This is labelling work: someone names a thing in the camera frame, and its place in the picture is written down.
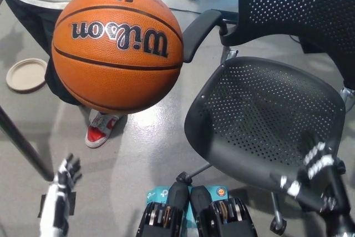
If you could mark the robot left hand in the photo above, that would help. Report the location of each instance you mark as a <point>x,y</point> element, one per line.
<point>55,201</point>

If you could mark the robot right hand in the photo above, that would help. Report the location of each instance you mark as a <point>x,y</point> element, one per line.
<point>324,187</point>

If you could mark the orange Wilson basketball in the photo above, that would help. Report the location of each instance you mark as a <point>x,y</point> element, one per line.
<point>116,62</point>

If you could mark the black perforated office chair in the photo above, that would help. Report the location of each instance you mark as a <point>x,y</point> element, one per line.
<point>263,115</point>

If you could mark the black metal pole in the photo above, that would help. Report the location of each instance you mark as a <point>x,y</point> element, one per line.
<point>22,142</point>

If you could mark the red and white sneaker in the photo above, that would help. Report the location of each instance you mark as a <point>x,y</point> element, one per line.
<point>97,134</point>

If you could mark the teal TP-Link box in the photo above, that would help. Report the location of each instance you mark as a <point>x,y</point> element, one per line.
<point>158,195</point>

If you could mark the beige paper plate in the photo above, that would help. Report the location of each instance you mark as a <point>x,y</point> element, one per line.
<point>26,75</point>

